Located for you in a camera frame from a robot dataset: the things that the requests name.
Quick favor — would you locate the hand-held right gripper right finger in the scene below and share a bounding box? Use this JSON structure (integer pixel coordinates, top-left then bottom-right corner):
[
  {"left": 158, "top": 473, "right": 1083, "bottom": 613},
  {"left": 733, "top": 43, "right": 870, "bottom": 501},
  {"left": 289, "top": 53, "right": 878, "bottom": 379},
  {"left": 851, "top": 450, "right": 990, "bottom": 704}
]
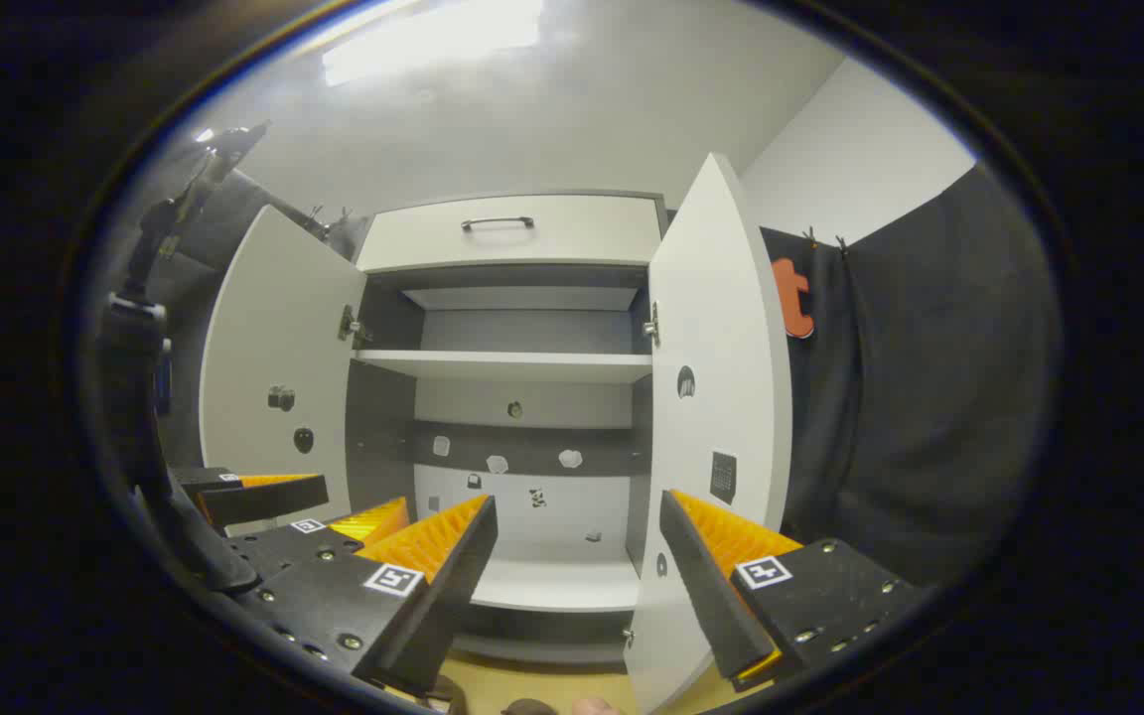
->
[{"left": 658, "top": 489, "right": 930, "bottom": 693}]

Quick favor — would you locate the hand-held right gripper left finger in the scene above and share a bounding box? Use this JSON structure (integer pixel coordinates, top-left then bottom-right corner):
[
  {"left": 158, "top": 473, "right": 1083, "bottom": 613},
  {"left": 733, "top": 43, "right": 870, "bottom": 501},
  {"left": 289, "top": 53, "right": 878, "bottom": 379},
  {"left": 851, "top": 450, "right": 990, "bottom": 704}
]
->
[{"left": 232, "top": 494, "right": 500, "bottom": 698}]

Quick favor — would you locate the cabinet door with camera sticker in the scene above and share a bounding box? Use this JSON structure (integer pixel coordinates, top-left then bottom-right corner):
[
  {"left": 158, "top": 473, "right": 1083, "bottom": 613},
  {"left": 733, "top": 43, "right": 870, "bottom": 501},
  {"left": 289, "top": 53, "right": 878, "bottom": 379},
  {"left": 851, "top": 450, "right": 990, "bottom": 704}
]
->
[{"left": 198, "top": 204, "right": 370, "bottom": 532}]

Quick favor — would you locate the cabinet door with calendar sticker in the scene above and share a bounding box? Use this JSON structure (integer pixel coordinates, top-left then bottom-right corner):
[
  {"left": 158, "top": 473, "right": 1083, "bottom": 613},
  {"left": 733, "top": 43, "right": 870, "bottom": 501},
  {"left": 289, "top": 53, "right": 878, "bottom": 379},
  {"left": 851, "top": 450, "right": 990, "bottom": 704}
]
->
[{"left": 622, "top": 152, "right": 794, "bottom": 715}]

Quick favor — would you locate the white cabinet drawer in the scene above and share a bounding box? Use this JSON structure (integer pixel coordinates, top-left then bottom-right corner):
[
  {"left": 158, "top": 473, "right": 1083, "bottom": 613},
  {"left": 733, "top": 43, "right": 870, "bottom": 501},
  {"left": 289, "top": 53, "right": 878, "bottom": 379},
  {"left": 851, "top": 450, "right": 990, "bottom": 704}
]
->
[{"left": 356, "top": 192, "right": 667, "bottom": 274}]

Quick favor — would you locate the black backdrop cloth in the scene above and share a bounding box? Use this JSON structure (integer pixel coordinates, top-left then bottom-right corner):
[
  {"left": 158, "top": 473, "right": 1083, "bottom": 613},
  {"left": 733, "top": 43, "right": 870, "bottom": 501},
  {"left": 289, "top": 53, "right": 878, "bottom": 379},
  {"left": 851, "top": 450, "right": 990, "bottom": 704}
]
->
[{"left": 95, "top": 124, "right": 1065, "bottom": 589}]

